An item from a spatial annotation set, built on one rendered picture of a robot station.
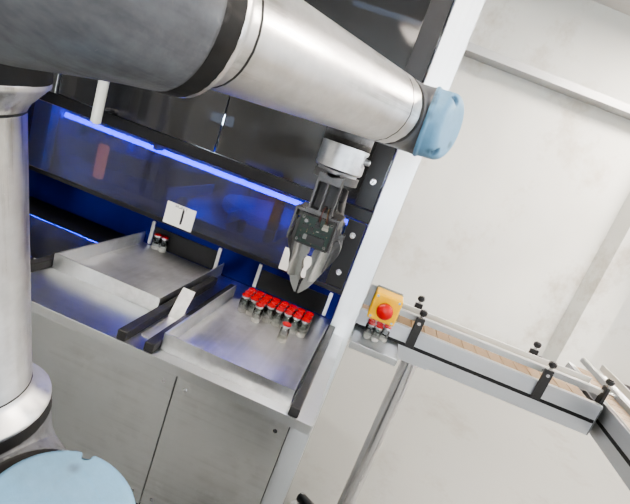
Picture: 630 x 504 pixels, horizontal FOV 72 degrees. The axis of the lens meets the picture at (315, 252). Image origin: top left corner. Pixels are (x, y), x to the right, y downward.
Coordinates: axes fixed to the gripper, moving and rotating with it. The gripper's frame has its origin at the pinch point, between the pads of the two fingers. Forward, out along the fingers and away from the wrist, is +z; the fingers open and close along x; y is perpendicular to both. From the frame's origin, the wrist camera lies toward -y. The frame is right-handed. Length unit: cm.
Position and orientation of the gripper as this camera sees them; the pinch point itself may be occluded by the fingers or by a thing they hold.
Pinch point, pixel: (299, 283)
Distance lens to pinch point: 74.4
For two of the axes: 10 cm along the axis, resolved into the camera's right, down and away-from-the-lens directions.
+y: -2.0, 2.0, -9.6
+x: 9.2, 3.6, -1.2
